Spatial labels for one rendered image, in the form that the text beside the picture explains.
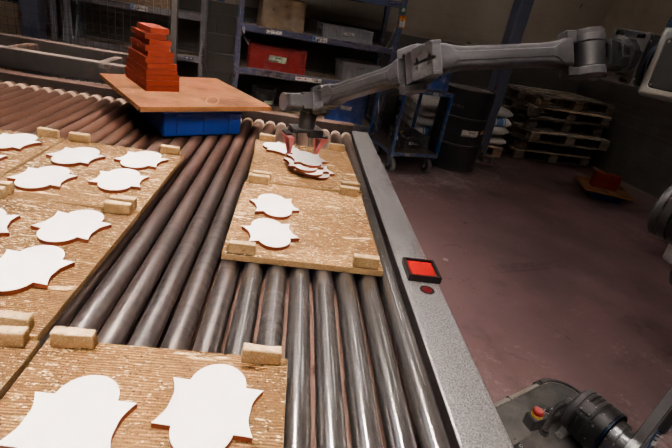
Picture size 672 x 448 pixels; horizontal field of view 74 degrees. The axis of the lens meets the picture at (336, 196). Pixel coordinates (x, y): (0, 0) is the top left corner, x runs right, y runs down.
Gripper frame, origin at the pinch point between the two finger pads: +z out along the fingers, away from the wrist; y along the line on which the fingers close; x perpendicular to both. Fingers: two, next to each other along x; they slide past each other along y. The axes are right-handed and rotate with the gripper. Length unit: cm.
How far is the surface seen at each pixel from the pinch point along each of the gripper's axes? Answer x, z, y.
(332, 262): -59, 3, -17
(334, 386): -88, 5, -31
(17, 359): -72, 4, -72
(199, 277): -56, 5, -44
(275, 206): -32.5, 2.7, -20.7
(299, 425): -93, 5, -38
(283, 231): -45, 3, -23
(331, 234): -47.1, 3.4, -11.3
